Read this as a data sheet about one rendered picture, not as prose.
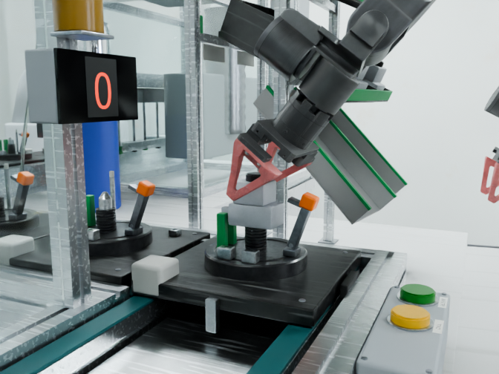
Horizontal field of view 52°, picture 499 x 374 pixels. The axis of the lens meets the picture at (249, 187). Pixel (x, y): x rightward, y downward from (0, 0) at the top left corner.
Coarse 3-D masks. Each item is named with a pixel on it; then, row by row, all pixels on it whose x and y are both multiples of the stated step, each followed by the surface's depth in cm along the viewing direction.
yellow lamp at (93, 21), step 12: (60, 0) 51; (72, 0) 50; (84, 0) 51; (96, 0) 52; (60, 12) 51; (72, 12) 51; (84, 12) 51; (96, 12) 52; (60, 24) 51; (72, 24) 51; (84, 24) 51; (96, 24) 52
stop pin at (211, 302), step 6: (210, 300) 59; (216, 300) 59; (210, 306) 59; (216, 306) 59; (210, 312) 59; (216, 312) 59; (210, 318) 59; (216, 318) 59; (210, 324) 59; (216, 324) 59; (210, 330) 59; (216, 330) 59
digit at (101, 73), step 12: (96, 60) 52; (108, 60) 54; (96, 72) 52; (108, 72) 54; (96, 84) 52; (108, 84) 54; (96, 96) 52; (108, 96) 54; (96, 108) 53; (108, 108) 54
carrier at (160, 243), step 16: (112, 176) 85; (112, 192) 85; (112, 208) 80; (96, 224) 84; (112, 224) 80; (128, 224) 84; (144, 224) 84; (96, 240) 75; (112, 240) 75; (128, 240) 75; (144, 240) 78; (160, 240) 82; (176, 240) 82; (192, 240) 82; (96, 256) 74; (112, 256) 74; (128, 256) 74; (144, 256) 74; (96, 272) 67; (112, 272) 67; (128, 272) 67
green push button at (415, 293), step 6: (402, 288) 61; (408, 288) 61; (414, 288) 61; (420, 288) 61; (426, 288) 61; (402, 294) 60; (408, 294) 60; (414, 294) 59; (420, 294) 59; (426, 294) 59; (432, 294) 59; (408, 300) 59; (414, 300) 59; (420, 300) 59; (426, 300) 59; (432, 300) 59
